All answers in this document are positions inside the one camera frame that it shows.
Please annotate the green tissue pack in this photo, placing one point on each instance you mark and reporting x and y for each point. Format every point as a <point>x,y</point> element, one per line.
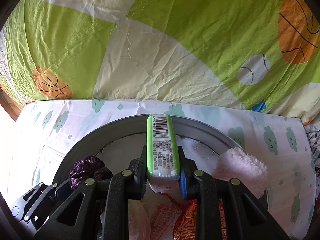
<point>162,159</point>

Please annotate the green cream sports bedsheet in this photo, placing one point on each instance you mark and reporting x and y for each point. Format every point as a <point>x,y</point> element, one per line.
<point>261,55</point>

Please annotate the purple velvet scrunchie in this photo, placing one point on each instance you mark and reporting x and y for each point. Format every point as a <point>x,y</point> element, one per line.
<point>90,167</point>

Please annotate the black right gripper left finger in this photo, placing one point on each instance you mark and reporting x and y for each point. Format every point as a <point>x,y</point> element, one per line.
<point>100,209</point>

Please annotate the red gold drawstring pouch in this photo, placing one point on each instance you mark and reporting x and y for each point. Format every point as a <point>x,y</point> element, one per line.
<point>175,221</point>

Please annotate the plaid cloth cover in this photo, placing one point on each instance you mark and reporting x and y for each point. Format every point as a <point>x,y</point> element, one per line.
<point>313,137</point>

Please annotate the round metal cookie tin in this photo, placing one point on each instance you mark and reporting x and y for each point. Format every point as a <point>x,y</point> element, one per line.
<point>95,141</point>

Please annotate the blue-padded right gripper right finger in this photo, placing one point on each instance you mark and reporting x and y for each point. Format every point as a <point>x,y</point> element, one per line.
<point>225,209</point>

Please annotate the fluffy pink sock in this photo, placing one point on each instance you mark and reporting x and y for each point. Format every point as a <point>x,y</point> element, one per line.
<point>235,163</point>

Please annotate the cloud print table cloth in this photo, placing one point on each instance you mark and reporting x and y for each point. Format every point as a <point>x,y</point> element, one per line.
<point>46,130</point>

